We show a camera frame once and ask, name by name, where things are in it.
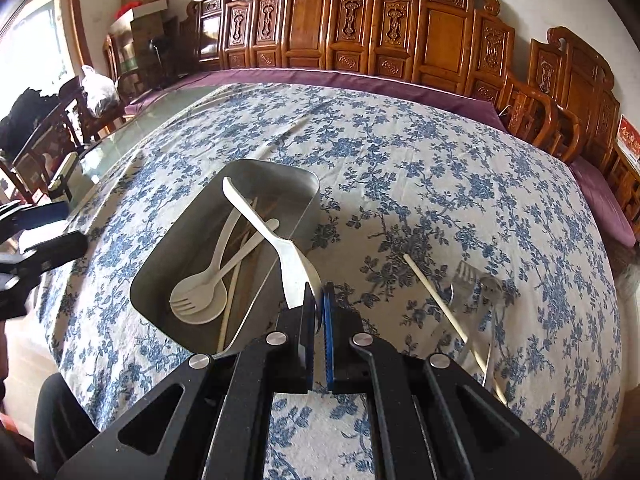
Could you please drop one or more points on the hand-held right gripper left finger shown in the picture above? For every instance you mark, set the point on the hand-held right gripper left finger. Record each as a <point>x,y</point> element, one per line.
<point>299,350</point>

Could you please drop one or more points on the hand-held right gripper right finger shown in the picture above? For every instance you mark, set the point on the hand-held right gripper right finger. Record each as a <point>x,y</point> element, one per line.
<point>329,340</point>

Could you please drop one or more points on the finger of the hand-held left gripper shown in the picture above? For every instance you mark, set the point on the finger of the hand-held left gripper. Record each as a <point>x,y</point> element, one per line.
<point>60,250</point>
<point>45,217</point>

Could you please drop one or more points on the wooden chopstick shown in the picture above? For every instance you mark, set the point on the wooden chopstick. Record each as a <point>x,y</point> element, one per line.
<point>229,305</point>
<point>440,300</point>

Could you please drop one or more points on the white plastic fork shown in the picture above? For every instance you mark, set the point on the white plastic fork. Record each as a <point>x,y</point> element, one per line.
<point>182,295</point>
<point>211,311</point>

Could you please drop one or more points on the white plastic knife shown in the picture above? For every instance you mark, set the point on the white plastic knife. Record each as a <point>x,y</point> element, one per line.
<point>260,225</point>

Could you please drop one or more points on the rectangular metal tin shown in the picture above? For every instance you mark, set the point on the rectangular metal tin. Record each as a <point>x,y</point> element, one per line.
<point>200,200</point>

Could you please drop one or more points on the wooden dining chair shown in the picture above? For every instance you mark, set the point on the wooden dining chair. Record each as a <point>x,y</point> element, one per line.
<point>45,150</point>

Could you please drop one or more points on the black bag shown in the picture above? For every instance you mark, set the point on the black bag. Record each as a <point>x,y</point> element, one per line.
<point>25,115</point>

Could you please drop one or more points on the white plastic bag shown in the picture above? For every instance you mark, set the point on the white plastic bag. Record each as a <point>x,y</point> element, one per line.
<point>99,90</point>

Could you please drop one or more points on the person's dark clothing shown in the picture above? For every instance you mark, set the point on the person's dark clothing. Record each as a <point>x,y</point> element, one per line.
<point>65,435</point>

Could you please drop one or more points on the blue floral tablecloth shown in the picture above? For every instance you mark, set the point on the blue floral tablecloth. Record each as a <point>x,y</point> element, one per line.
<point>450,185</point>

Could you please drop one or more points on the long purple seat cushion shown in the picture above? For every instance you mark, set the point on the long purple seat cushion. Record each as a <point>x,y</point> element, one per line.
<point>350,82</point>

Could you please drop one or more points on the small purple seat cushion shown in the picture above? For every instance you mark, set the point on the small purple seat cushion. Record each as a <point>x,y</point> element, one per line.
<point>605,200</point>

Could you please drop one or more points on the long carved wooden sofa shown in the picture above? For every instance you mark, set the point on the long carved wooden sofa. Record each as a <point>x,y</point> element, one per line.
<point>310,20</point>

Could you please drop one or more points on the carved wooden armchair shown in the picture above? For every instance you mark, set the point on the carved wooden armchair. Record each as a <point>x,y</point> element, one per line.
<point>575,95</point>

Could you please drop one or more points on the red card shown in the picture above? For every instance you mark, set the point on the red card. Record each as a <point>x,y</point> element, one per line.
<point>630,140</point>

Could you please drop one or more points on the wooden door frame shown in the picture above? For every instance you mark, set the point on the wooden door frame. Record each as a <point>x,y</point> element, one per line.
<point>77,15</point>

